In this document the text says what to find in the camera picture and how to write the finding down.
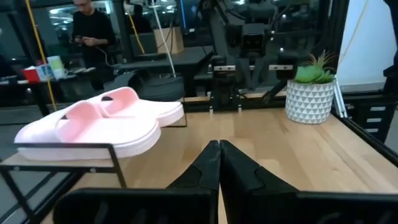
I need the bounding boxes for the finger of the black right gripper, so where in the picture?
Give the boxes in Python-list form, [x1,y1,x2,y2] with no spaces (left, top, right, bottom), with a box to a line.
[211,55,242,104]
[263,53,298,104]

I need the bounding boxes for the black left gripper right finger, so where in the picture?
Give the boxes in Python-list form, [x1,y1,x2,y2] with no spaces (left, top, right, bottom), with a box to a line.
[219,139,299,224]

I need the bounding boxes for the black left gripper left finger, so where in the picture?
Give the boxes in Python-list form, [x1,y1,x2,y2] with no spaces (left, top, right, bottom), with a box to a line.
[166,139,222,192]

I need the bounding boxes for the black slide sandal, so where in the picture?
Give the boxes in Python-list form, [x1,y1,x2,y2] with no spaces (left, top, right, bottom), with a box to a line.
[133,76,186,102]

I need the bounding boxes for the pink slide sandal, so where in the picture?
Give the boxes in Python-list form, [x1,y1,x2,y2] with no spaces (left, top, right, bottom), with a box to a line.
[14,100,162,161]
[90,86,185,128]

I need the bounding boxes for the succulent in white patterned pot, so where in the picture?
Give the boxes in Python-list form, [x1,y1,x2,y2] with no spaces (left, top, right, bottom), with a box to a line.
[285,49,338,125]

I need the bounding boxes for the cardboard box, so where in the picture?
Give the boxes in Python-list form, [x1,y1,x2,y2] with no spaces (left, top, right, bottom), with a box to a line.
[154,26,185,55]

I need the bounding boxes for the silver aluminium bars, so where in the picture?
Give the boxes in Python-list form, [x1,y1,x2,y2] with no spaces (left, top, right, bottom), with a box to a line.
[333,81,348,119]

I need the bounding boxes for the white rod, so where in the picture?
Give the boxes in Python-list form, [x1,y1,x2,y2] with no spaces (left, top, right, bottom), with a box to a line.
[151,0,177,78]

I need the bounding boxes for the monitor with blue screen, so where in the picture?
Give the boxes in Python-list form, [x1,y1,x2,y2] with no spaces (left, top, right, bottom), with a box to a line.
[177,0,201,34]

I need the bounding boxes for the person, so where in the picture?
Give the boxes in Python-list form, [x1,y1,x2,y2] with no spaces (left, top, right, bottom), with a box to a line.
[70,0,116,91]
[130,4,154,34]

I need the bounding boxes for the black cart with white labels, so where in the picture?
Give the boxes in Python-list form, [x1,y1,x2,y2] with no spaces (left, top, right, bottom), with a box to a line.
[348,91,398,144]

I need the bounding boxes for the person's hand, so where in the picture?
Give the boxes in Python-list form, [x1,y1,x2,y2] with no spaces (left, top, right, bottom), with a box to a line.
[81,35,98,47]

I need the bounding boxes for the green and white container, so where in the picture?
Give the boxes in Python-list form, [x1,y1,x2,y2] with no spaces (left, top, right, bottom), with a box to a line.
[46,55,68,79]

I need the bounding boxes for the blue and white box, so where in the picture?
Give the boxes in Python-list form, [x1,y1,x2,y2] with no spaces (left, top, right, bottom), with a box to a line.
[36,63,53,82]

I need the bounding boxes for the red box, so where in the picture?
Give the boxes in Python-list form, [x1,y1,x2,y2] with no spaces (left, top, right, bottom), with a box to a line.
[21,66,41,83]

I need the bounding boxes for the black low table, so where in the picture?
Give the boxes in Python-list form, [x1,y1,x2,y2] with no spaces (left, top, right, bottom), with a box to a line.
[0,67,97,118]

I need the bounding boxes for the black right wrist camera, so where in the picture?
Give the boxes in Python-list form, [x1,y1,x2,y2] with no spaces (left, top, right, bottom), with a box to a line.
[241,23,266,58]

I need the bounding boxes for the thin yellow cable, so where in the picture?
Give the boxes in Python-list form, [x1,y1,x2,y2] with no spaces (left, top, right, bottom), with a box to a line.
[126,11,146,55]

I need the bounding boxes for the wooden shelf with black frame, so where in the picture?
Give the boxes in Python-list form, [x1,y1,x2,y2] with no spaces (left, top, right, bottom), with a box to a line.
[0,114,188,224]

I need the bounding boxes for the yellow hanging cable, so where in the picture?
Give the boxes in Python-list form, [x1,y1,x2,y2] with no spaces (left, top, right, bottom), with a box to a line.
[24,0,57,112]

